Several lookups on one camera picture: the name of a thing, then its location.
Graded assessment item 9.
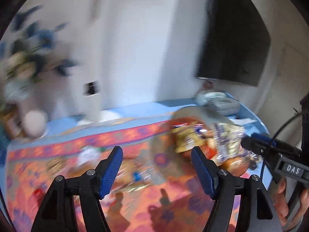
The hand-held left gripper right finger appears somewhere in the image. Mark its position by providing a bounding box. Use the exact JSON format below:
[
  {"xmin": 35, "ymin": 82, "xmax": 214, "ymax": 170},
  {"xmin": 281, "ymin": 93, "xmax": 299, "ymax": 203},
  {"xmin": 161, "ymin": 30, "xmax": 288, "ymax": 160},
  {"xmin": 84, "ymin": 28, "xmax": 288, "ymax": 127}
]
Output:
[{"xmin": 191, "ymin": 146, "xmax": 283, "ymax": 232}]

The small black box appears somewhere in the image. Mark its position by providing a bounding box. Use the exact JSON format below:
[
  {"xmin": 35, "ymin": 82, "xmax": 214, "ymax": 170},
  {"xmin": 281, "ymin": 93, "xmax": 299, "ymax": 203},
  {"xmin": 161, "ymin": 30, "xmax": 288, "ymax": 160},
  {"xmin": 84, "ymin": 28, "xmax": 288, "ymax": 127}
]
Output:
[{"xmin": 83, "ymin": 80, "xmax": 100, "ymax": 96}]

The light blue table cover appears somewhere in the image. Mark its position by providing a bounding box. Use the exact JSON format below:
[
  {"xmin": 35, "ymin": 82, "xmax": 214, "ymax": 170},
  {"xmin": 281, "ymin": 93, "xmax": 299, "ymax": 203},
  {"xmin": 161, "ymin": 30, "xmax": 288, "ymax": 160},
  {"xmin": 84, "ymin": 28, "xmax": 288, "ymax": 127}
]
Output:
[{"xmin": 7, "ymin": 99, "xmax": 269, "ymax": 148}]

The white paper sheet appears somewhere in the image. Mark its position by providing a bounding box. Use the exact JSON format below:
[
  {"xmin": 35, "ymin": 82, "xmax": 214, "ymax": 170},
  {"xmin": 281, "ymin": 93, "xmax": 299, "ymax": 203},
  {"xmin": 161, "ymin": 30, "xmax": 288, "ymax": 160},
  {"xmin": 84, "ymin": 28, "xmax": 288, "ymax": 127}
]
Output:
[{"xmin": 230, "ymin": 117, "xmax": 257, "ymax": 126}]

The clear pastry packet striped edge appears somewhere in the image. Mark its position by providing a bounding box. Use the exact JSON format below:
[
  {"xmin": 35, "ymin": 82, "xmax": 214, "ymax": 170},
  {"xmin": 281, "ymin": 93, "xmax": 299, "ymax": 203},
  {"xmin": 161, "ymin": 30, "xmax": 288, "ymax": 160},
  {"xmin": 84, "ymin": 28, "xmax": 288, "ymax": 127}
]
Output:
[{"xmin": 220, "ymin": 156, "xmax": 252, "ymax": 176}]

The yellow snack packet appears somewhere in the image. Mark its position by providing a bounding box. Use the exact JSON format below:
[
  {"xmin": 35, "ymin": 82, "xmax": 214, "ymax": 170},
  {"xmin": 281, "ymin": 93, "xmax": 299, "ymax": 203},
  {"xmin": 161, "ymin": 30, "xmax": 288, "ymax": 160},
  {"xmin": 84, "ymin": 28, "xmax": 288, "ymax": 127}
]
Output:
[{"xmin": 172, "ymin": 124, "xmax": 208, "ymax": 154}]

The white ribbed vase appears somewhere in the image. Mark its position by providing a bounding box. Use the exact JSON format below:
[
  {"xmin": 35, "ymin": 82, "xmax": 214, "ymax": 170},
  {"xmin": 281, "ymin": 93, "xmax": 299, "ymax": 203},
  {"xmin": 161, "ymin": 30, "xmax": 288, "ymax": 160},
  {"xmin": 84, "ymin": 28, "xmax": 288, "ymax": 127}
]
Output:
[{"xmin": 14, "ymin": 77, "xmax": 51, "ymax": 139}]

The white paper roll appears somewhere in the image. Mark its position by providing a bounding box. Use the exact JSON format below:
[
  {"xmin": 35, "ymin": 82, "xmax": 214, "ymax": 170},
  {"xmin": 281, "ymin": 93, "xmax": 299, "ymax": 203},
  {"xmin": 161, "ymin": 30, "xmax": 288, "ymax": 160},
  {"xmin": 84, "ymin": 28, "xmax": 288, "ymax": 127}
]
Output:
[{"xmin": 81, "ymin": 94, "xmax": 102, "ymax": 124}]

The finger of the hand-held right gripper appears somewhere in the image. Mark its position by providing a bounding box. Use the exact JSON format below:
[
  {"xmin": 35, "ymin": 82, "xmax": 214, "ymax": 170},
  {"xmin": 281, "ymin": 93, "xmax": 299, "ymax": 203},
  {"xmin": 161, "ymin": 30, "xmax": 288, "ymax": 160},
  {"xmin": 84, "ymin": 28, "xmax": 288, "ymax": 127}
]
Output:
[
  {"xmin": 241, "ymin": 136, "xmax": 282, "ymax": 161},
  {"xmin": 251, "ymin": 132, "xmax": 303, "ymax": 154}
]

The blue white flower bouquet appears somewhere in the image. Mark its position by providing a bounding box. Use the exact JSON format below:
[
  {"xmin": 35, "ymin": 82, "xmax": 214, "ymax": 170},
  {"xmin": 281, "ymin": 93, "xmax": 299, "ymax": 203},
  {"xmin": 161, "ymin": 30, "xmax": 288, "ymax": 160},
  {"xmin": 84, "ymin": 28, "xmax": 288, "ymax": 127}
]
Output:
[{"xmin": 0, "ymin": 5, "xmax": 80, "ymax": 104}]

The floral tablecloth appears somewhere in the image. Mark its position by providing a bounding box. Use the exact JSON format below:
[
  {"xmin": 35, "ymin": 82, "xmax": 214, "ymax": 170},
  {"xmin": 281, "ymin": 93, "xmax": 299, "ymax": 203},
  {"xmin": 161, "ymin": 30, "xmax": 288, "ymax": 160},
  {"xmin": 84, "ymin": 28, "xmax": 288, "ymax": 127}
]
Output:
[{"xmin": 6, "ymin": 118, "xmax": 268, "ymax": 232}]

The black television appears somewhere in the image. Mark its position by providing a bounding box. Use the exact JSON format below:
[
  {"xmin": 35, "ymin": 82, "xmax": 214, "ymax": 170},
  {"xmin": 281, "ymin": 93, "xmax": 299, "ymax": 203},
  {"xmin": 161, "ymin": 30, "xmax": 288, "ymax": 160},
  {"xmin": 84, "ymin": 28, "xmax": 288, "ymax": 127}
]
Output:
[{"xmin": 197, "ymin": 0, "xmax": 271, "ymax": 87}]

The amber ribbed glass bowl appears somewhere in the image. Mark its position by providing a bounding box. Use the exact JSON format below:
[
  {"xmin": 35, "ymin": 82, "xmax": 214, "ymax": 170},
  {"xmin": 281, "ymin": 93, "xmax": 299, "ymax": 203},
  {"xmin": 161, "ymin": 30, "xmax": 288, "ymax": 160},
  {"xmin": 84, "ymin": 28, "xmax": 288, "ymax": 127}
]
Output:
[{"xmin": 150, "ymin": 106, "xmax": 249, "ymax": 184}]

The white green snack bag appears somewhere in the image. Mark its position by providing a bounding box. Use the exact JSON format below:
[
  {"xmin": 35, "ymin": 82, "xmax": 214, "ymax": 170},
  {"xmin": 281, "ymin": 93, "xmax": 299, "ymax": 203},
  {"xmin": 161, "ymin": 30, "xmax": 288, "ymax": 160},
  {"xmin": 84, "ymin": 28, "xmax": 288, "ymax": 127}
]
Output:
[{"xmin": 78, "ymin": 146, "xmax": 109, "ymax": 168}]

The person's right hand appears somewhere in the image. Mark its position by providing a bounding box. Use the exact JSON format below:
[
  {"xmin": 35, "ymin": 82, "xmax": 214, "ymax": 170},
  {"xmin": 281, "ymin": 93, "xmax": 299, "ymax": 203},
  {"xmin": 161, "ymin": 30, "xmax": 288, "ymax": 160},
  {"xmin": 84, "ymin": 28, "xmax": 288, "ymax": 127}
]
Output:
[{"xmin": 275, "ymin": 177, "xmax": 309, "ymax": 231}]

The white blue-print snack bag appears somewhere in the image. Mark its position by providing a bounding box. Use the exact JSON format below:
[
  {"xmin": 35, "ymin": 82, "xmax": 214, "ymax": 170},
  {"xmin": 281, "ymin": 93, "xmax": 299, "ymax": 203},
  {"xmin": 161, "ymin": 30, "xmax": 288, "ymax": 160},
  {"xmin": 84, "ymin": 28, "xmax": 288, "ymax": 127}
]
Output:
[{"xmin": 212, "ymin": 123, "xmax": 247, "ymax": 162}]

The small brown figurine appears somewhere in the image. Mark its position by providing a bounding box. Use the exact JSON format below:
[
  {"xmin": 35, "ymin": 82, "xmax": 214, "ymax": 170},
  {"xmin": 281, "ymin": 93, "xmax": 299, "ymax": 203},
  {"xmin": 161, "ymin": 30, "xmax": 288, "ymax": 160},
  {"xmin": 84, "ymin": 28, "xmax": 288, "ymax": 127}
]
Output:
[{"xmin": 202, "ymin": 80, "xmax": 215, "ymax": 93}]

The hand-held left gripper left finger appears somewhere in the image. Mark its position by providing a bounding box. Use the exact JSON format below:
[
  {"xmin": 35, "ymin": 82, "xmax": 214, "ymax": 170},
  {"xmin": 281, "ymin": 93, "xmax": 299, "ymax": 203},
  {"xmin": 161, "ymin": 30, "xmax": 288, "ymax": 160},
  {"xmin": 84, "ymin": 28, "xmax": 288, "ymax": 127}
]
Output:
[{"xmin": 30, "ymin": 146, "xmax": 124, "ymax": 232}]

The black cable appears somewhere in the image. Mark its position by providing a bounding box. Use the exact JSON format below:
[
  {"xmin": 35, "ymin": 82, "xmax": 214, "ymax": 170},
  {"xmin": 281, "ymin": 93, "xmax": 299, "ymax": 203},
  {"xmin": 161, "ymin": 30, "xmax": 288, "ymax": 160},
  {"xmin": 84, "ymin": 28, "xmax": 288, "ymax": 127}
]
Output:
[{"xmin": 259, "ymin": 106, "xmax": 305, "ymax": 184}]

